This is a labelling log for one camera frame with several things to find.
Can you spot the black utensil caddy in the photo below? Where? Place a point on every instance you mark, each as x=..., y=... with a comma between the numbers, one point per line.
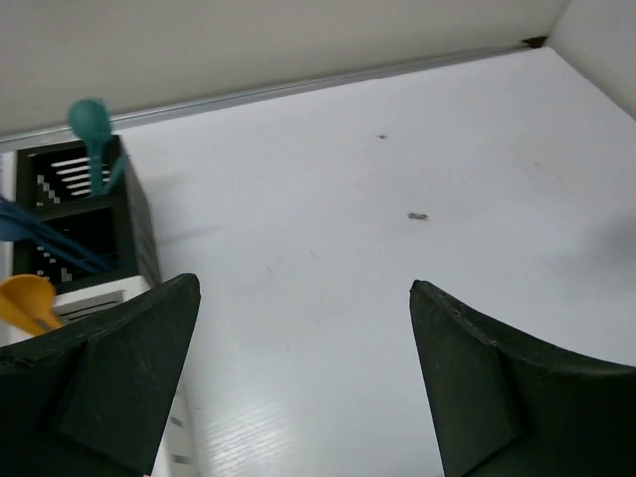
x=53, y=183

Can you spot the blue spoon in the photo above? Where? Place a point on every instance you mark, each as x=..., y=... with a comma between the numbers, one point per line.
x=15, y=231

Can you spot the teal spoon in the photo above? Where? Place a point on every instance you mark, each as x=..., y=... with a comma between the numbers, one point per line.
x=89, y=121

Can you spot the teal fork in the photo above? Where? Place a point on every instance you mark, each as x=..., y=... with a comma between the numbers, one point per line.
x=117, y=170

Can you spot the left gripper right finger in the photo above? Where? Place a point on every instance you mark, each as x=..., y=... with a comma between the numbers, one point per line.
x=505, y=403

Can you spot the aluminium frame rail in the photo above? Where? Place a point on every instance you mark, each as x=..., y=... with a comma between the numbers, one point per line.
x=172, y=111

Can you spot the yellow spoon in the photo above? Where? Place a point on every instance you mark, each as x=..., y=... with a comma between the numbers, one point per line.
x=27, y=303

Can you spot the white utensil caddy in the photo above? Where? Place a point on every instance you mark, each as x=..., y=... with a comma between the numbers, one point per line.
x=125, y=402

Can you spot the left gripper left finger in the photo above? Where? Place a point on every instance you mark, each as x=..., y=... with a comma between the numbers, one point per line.
x=34, y=374

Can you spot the blue fork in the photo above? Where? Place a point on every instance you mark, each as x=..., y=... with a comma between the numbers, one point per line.
x=55, y=238

